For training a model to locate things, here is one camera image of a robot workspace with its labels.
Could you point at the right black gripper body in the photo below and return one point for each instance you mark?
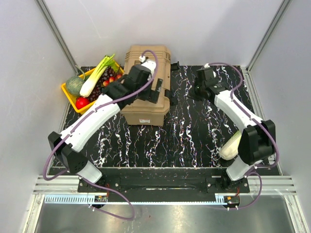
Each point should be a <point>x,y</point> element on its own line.
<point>198,89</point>

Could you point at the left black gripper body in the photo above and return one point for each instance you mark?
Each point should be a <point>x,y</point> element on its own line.
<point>147,94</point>

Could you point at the tan plastic tool box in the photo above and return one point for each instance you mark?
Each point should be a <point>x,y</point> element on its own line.
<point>143,112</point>

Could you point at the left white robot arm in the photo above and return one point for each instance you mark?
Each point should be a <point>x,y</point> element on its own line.
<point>67,145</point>

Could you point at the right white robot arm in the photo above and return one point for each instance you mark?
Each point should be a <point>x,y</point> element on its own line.
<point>258,136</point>

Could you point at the dark purple grape bunch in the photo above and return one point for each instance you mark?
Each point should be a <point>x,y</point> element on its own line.
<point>108,76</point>

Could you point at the green white leek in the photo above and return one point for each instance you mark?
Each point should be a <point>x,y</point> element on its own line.
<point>90,83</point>

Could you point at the red tomato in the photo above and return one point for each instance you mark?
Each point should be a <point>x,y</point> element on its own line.
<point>81,102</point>

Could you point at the napa cabbage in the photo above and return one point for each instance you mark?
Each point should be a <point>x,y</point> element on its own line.
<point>230,148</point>

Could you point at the green netted melon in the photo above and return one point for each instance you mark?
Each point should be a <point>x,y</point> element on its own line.
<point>74,85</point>

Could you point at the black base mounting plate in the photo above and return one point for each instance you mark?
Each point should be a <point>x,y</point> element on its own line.
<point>171,185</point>

